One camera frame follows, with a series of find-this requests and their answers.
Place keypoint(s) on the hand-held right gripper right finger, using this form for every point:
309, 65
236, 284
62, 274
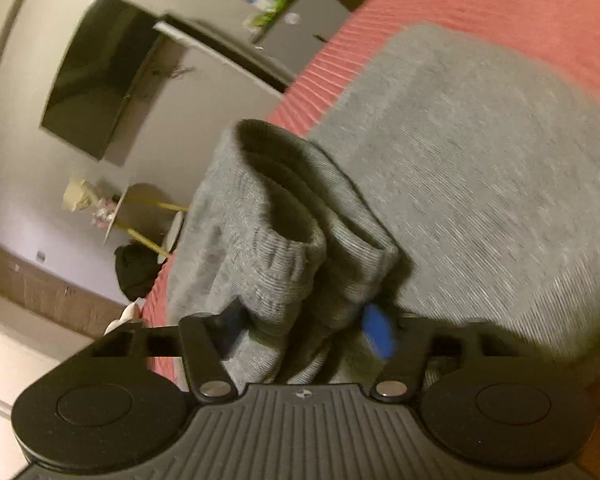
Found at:
380, 331

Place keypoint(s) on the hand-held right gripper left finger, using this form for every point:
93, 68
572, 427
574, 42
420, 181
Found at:
201, 350

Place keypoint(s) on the grey sweat pants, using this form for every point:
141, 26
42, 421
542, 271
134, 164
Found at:
480, 185

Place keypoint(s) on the white plush pillow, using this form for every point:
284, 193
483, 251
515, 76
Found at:
125, 317

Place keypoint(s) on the black bag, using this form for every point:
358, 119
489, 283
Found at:
132, 270

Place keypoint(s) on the yellow round side table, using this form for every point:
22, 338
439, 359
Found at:
130, 205

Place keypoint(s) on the pink patterned box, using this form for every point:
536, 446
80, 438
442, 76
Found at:
105, 210

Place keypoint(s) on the cream wrapped flower bouquet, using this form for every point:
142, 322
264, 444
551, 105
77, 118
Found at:
80, 195

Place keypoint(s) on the white standing air conditioner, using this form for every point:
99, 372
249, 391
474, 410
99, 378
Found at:
220, 55

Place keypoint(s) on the grey nightstand cabinet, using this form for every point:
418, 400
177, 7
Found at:
300, 25

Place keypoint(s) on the green packet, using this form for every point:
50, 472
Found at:
265, 14

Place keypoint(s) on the black wall television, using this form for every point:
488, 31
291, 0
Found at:
100, 75

